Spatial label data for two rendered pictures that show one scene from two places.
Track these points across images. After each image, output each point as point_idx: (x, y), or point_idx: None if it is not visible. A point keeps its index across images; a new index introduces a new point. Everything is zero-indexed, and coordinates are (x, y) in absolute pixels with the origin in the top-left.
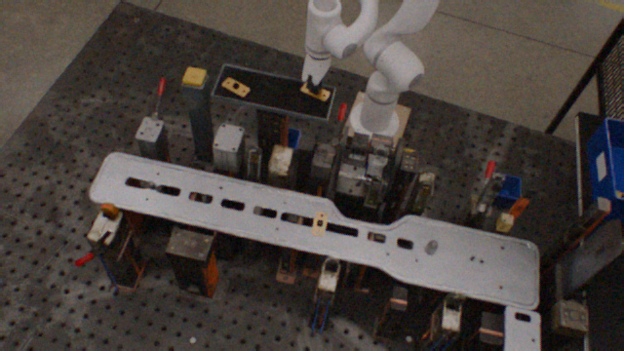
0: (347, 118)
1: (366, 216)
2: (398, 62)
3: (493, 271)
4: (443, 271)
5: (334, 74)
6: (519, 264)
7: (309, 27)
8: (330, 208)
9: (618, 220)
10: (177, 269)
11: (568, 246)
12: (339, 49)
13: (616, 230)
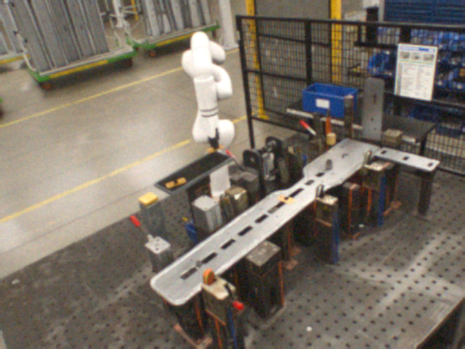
0: None
1: None
2: (221, 124)
3: (353, 153)
4: (344, 167)
5: (168, 200)
6: (354, 145)
7: (204, 94)
8: (278, 193)
9: (368, 79)
10: (265, 286)
11: (351, 134)
12: (230, 88)
13: (371, 82)
